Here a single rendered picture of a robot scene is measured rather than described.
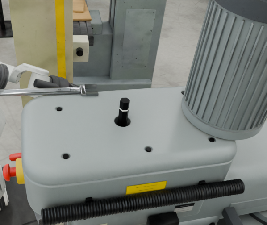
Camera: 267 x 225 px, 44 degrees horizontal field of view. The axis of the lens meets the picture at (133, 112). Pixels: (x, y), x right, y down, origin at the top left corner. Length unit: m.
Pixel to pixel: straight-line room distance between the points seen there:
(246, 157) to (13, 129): 2.84
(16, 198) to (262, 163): 1.65
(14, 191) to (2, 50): 2.78
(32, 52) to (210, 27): 2.06
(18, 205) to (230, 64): 1.79
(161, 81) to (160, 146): 3.58
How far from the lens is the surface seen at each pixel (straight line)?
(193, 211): 0.91
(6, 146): 3.36
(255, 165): 0.94
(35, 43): 2.58
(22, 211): 2.20
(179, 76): 4.45
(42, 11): 2.47
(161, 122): 0.76
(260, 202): 1.04
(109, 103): 0.79
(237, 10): 0.62
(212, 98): 0.72
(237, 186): 0.81
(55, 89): 0.82
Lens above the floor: 2.39
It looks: 40 degrees down
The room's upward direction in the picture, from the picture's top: 9 degrees clockwise
